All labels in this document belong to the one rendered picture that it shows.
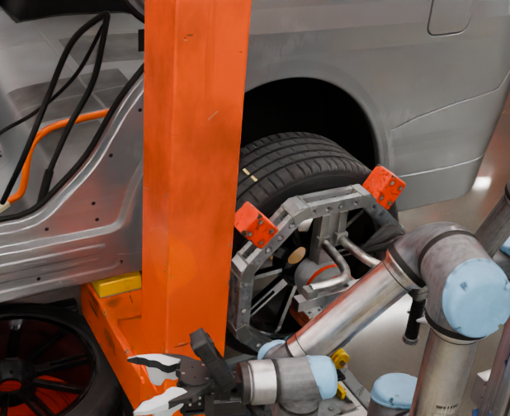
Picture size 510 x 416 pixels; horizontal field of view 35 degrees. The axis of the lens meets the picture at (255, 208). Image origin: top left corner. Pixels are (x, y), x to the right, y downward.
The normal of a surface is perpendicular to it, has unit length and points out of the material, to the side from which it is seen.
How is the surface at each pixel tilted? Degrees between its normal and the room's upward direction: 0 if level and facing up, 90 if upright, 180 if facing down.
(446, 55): 90
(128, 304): 0
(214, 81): 90
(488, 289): 83
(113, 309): 0
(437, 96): 90
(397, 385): 8
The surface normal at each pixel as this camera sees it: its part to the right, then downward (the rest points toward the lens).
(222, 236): 0.47, 0.48
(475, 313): 0.20, 0.40
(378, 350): 0.08, -0.86
